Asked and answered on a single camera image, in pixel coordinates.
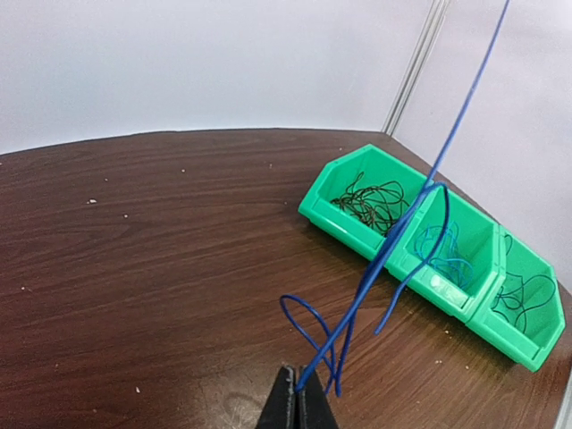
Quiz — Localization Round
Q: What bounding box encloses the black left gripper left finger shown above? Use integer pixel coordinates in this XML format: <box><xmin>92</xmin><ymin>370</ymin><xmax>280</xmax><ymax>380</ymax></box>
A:
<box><xmin>255</xmin><ymin>366</ymin><xmax>296</xmax><ymax>429</ymax></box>

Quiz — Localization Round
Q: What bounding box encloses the green three-compartment bin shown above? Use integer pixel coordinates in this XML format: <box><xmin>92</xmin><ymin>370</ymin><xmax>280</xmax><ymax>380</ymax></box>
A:
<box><xmin>299</xmin><ymin>145</ymin><xmax>566</xmax><ymax>371</ymax></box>

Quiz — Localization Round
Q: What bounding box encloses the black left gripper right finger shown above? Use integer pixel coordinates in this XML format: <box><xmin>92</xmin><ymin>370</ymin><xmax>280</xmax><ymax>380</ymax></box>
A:
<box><xmin>295</xmin><ymin>370</ymin><xmax>339</xmax><ymax>429</ymax></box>

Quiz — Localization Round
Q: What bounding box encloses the right aluminium corner post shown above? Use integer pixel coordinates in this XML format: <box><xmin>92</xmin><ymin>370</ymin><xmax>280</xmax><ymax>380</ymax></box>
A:
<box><xmin>382</xmin><ymin>0</ymin><xmax>450</xmax><ymax>136</ymax></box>

